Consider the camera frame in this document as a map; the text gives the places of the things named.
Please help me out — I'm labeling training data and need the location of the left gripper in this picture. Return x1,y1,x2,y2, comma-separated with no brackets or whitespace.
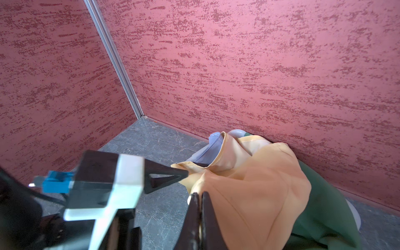
43,159,189,250

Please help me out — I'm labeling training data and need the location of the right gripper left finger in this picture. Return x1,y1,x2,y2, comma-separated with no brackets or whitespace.
174,193,200,250

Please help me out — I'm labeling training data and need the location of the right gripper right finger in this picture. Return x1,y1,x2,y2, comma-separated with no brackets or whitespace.
200,192,228,250

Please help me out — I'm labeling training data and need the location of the yellow skirt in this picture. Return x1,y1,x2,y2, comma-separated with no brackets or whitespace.
172,132,311,250

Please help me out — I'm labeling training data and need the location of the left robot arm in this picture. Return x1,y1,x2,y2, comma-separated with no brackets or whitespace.
1,151,188,250

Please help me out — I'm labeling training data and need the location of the lavender skirt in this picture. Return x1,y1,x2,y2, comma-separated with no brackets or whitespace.
187,132,224,167

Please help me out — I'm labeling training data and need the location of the green skirt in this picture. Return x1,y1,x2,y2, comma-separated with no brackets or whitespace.
282,160,361,250

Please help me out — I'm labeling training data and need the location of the left corner aluminium post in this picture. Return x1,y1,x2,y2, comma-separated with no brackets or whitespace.
84,0,144,119

